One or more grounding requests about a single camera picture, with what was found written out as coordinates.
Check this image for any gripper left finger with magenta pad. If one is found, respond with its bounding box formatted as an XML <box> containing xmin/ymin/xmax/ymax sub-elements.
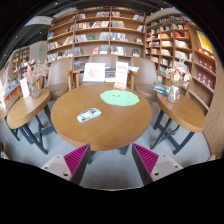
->
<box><xmin>42</xmin><ymin>144</ymin><xmax>91</xmax><ymax>185</ymax></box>

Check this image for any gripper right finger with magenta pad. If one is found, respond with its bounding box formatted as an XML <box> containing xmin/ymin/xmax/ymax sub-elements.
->
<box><xmin>132</xmin><ymin>143</ymin><xmax>182</xmax><ymax>185</ymax></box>

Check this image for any white patterned computer mouse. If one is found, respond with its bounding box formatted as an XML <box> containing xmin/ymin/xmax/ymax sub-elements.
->
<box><xmin>77</xmin><ymin>108</ymin><xmax>102</xmax><ymax>122</ymax></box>

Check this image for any green round mouse pad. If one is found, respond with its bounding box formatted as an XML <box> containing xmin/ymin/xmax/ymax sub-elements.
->
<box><xmin>100</xmin><ymin>90</ymin><xmax>139</xmax><ymax>106</ymax></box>

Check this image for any round wooden centre table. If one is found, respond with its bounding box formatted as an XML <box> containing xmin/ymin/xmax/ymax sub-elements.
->
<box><xmin>51</xmin><ymin>84</ymin><xmax>152</xmax><ymax>151</ymax></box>

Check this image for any round wooden table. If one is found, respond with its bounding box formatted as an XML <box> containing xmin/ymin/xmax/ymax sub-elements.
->
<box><xmin>7</xmin><ymin>88</ymin><xmax>55</xmax><ymax>154</ymax></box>
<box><xmin>51</xmin><ymin>84</ymin><xmax>152</xmax><ymax>151</ymax></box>
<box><xmin>151</xmin><ymin>93</ymin><xmax>206</xmax><ymax>154</ymax></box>

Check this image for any round wooden right table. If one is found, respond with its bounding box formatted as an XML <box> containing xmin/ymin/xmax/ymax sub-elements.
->
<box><xmin>151</xmin><ymin>93</ymin><xmax>206</xmax><ymax>154</ymax></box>

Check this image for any round wooden left table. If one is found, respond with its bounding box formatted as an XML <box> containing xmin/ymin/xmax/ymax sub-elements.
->
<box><xmin>7</xmin><ymin>88</ymin><xmax>55</xmax><ymax>154</ymax></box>

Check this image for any books stack right chair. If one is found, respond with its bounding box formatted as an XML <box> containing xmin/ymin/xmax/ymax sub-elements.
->
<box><xmin>153</xmin><ymin>82</ymin><xmax>169</xmax><ymax>95</ymax></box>

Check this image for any beige armchair left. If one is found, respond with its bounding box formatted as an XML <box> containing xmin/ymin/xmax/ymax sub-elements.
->
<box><xmin>46</xmin><ymin>58</ymin><xmax>72</xmax><ymax>99</ymax></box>

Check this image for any beige armchair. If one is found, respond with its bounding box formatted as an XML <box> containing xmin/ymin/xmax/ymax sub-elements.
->
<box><xmin>65</xmin><ymin>55</ymin><xmax>139</xmax><ymax>89</ymax></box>
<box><xmin>131</xmin><ymin>57</ymin><xmax>157</xmax><ymax>101</ymax></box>
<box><xmin>46</xmin><ymin>58</ymin><xmax>72</xmax><ymax>99</ymax></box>

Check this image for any glass vase with dried flowers right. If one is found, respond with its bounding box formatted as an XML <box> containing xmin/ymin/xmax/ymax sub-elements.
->
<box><xmin>165</xmin><ymin>60</ymin><xmax>192</xmax><ymax>103</ymax></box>

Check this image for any glass vase with dried flowers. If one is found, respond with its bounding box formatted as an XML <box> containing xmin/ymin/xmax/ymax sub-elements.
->
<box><xmin>165</xmin><ymin>60</ymin><xmax>192</xmax><ymax>103</ymax></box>
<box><xmin>23</xmin><ymin>60</ymin><xmax>49</xmax><ymax>99</ymax></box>

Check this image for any beige armchair right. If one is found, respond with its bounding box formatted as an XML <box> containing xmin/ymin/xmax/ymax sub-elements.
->
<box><xmin>131</xmin><ymin>57</ymin><xmax>157</xmax><ymax>101</ymax></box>

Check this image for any small white card left table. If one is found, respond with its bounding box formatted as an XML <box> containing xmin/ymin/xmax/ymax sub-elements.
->
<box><xmin>20</xmin><ymin>78</ymin><xmax>30</xmax><ymax>98</ymax></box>

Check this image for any white framed picture board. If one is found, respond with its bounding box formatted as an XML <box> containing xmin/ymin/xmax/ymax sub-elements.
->
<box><xmin>83</xmin><ymin>63</ymin><xmax>105</xmax><ymax>82</ymax></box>

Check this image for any white upright sign card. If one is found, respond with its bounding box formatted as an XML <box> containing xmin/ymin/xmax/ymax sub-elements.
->
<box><xmin>115</xmin><ymin>62</ymin><xmax>128</xmax><ymax>89</ymax></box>

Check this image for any glass vase with dried flowers left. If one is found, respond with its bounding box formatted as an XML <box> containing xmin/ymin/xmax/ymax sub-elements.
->
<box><xmin>23</xmin><ymin>60</ymin><xmax>49</xmax><ymax>99</ymax></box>

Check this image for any beige armchair centre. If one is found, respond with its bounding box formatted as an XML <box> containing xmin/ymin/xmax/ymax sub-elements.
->
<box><xmin>65</xmin><ymin>55</ymin><xmax>139</xmax><ymax>89</ymax></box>

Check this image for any distant wooden bookshelf left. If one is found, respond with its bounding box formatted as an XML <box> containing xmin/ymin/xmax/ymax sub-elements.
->
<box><xmin>12</xmin><ymin>47</ymin><xmax>30</xmax><ymax>80</ymax></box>

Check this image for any wooden bookshelf right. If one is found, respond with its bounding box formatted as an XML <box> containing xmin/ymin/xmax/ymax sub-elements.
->
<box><xmin>146</xmin><ymin>13</ymin><xmax>216</xmax><ymax>114</ymax></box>

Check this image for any yellow poster on shelf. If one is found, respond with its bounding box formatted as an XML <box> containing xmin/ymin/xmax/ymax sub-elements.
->
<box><xmin>196</xmin><ymin>30</ymin><xmax>213</xmax><ymax>53</ymax></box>

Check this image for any large wooden bookshelf centre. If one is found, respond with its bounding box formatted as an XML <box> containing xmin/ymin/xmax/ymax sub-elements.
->
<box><xmin>47</xmin><ymin>6</ymin><xmax>146</xmax><ymax>63</ymax></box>

